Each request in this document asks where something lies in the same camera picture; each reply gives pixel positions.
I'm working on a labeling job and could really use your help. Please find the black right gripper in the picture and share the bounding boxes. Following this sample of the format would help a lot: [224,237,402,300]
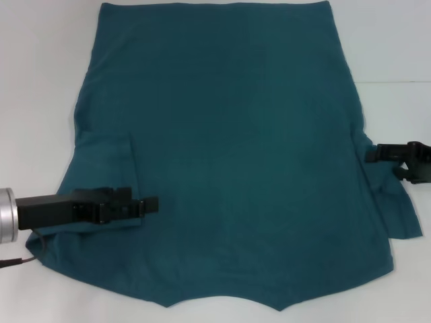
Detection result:
[366,141,431,185]

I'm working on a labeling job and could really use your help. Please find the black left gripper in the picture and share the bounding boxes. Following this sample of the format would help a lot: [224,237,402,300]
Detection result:
[15,186,159,231]

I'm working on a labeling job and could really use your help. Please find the teal blue t-shirt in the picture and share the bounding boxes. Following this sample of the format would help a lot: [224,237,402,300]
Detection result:
[25,1,424,303]

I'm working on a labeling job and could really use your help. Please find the dark left arm cable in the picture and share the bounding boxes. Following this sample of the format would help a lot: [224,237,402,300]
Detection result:
[0,228,47,268]

